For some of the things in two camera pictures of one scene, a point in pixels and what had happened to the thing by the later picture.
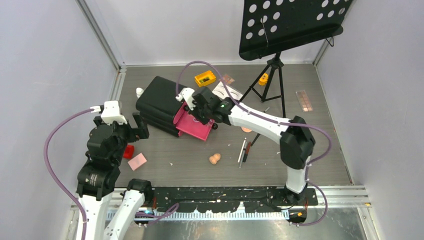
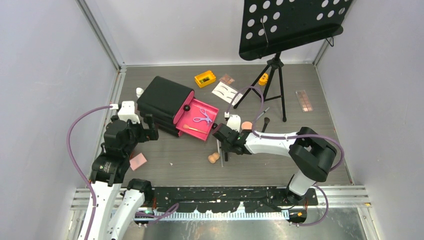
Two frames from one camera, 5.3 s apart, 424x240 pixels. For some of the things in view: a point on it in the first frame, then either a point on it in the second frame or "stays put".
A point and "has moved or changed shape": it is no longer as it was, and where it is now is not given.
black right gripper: (192, 110) to (224, 148)
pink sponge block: (137, 161) stays put
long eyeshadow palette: (304, 101) stays put
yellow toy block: (205, 78) stays put
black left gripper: (141, 131) to (151, 132)
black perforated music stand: (270, 26) stays put
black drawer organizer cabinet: (157, 102) stays put
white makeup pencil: (242, 149) has moved or changed shape
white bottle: (139, 92) stays put
